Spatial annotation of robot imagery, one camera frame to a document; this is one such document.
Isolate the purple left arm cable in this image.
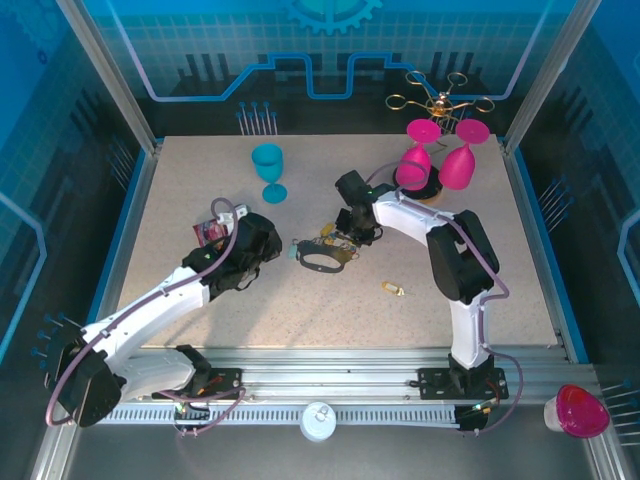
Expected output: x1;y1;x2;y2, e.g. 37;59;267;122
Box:
45;198;247;439

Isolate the white slotted cable duct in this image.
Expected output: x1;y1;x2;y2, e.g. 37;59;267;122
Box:
106;403;482;425

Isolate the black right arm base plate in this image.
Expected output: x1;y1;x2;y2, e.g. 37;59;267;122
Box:
417;367;510;402

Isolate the aluminium frame post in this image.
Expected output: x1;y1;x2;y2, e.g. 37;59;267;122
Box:
53;0;165;157
501;0;597;157

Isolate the teal plastic goblet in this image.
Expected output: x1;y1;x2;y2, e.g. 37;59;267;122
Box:
250;143;290;207

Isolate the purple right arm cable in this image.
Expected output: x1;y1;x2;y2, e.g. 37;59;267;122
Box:
366;162;524;437

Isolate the aluminium mounting rail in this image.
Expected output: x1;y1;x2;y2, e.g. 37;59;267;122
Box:
122;346;601;407

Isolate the bunch of metal keys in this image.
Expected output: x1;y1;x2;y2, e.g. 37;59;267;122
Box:
299;222;362;264

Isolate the pink lidded white cup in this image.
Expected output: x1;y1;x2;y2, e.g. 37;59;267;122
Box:
543;383;612;441

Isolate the pink plastic goblet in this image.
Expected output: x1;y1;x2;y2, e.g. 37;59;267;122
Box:
394;118;442;192
439;118;492;192

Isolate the purple snack packet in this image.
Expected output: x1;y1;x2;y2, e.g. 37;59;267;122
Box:
192;216;237;247

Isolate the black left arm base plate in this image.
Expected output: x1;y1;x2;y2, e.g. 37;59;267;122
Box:
198;367;245;402

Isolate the gold wire glass rack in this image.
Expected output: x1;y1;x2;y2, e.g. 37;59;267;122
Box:
384;70;496;203

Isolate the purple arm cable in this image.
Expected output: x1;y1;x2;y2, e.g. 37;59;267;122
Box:
366;162;524;437
45;198;247;439

